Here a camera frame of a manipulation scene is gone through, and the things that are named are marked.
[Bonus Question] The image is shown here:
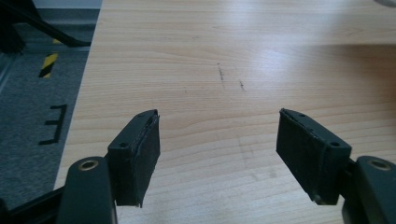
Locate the black tape floor mark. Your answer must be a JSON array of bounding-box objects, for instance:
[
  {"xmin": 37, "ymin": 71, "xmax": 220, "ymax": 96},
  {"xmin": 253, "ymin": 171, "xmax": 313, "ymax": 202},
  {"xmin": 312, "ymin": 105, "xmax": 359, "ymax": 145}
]
[{"xmin": 37, "ymin": 104, "xmax": 68, "ymax": 147}]

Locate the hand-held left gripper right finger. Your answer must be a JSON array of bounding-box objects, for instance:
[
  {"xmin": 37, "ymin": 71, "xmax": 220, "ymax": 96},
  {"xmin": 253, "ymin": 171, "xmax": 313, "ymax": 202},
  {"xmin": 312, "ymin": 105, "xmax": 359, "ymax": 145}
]
[{"xmin": 275, "ymin": 107, "xmax": 353, "ymax": 206}]

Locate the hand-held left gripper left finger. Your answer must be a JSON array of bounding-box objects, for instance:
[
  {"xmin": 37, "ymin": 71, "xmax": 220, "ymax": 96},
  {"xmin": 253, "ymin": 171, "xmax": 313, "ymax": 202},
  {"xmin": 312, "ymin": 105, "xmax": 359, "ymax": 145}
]
[{"xmin": 106, "ymin": 108, "xmax": 162, "ymax": 209}]

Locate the yellow and black floor tape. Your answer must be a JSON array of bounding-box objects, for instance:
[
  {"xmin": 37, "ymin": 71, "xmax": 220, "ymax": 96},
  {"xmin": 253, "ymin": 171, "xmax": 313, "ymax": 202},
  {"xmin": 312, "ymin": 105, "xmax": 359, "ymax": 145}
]
[{"xmin": 37, "ymin": 52, "xmax": 60, "ymax": 79}]

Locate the black metal stand base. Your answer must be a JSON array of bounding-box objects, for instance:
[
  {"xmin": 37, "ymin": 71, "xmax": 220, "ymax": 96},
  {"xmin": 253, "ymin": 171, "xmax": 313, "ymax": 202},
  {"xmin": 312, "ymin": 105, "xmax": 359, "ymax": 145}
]
[{"xmin": 0, "ymin": 0, "xmax": 92, "ymax": 54}]

